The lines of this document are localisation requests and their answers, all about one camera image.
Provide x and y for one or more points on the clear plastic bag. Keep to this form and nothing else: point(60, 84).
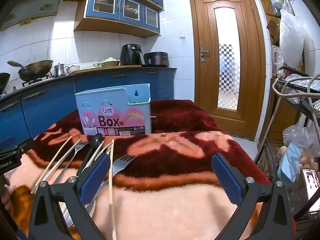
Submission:
point(276, 60)

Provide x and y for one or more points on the bowl of food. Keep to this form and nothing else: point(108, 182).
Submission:
point(110, 62)

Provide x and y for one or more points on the gas stove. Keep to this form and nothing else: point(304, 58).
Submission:
point(32, 82)

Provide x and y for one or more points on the range hood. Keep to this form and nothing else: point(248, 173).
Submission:
point(30, 2)

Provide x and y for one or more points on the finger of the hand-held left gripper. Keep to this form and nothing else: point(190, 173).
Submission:
point(25, 145)

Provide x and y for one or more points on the person's left hand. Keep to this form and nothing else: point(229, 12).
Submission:
point(5, 200)

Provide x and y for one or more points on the wall light switch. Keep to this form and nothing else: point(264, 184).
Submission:
point(183, 35)

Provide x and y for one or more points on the light blue utensil box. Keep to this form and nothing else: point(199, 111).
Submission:
point(115, 105)

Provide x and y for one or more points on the wooden door with glass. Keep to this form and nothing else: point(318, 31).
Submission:
point(200, 92)

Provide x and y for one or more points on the wooden shelf unit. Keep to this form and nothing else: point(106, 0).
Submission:
point(271, 17)

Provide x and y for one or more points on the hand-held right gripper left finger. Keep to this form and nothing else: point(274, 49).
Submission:
point(95, 180)

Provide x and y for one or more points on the white plastic bag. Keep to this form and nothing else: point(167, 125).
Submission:
point(291, 37)

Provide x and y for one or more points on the steel kettle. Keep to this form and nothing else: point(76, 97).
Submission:
point(60, 71)

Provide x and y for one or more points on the black wok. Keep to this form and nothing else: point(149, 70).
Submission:
point(35, 71)

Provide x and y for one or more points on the pile of eggs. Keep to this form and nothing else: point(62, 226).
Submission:
point(308, 160)

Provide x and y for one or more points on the light blue plastic case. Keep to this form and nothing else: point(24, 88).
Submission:
point(287, 165)

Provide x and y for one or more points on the blue lower kitchen cabinet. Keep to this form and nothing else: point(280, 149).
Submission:
point(50, 105)

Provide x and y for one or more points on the blue wall cabinet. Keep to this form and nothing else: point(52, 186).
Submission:
point(125, 7)

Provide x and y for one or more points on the pale wooden chopstick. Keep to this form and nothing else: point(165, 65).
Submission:
point(110, 200)
point(51, 165)
point(96, 153)
point(62, 159)

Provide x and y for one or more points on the black air fryer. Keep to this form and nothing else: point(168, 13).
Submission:
point(131, 55)

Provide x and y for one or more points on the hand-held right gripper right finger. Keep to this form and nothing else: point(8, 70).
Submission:
point(226, 180)

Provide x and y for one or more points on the dark rice cooker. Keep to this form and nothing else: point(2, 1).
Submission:
point(156, 59)

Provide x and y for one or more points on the smartphone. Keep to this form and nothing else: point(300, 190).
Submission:
point(312, 187)

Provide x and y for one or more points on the red floral blanket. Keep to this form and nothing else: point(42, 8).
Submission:
point(175, 155)

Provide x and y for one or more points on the stainless steel fork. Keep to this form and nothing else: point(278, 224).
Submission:
point(80, 147)
point(122, 166)

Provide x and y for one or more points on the black plastic spoon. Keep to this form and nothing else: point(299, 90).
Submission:
point(96, 140)

